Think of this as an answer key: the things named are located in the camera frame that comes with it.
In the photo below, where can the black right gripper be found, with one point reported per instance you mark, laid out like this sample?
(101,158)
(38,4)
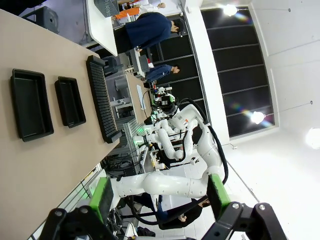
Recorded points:
(165,102)

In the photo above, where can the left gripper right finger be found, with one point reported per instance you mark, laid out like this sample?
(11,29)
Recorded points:
(220,197)

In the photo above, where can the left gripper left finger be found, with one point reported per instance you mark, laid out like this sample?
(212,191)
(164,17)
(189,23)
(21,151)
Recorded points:
(100,200)

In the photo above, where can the black plastic ESD tray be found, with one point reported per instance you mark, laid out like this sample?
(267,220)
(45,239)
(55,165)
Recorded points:
(31,105)
(70,101)

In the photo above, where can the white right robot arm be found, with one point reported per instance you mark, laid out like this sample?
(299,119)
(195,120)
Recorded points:
(162,185)

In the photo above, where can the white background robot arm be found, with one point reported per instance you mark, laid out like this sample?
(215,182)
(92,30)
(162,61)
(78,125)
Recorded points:
(170,145)

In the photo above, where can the white sheet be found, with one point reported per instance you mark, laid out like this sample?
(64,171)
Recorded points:
(140,96)

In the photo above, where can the wooden background table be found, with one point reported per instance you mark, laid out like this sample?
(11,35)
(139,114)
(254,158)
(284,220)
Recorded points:
(136,100)

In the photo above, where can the person in blue jacket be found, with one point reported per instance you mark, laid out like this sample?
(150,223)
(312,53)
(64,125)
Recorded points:
(160,72)

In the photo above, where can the seated person dark clothes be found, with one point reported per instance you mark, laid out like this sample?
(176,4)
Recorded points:
(190,215)

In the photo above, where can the black slotted board rack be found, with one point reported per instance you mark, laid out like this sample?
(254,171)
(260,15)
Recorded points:
(102,100)

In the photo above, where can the dark grey chair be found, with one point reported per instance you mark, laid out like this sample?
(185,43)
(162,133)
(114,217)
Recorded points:
(110,66)

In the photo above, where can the person in dark navy jacket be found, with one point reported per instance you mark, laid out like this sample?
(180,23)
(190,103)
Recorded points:
(147,30)

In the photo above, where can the large dark window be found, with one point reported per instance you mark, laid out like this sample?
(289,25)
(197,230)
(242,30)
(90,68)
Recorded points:
(237,75)

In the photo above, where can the large white table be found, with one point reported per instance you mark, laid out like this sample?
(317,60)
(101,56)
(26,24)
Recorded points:
(100,27)

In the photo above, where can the round ceiling lamp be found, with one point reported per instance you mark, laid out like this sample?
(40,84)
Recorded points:
(313,138)

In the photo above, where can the grey perforated plastic basket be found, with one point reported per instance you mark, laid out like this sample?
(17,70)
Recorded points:
(106,7)

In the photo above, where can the dark grey plastic stool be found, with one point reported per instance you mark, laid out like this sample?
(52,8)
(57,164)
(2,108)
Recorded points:
(41,20)

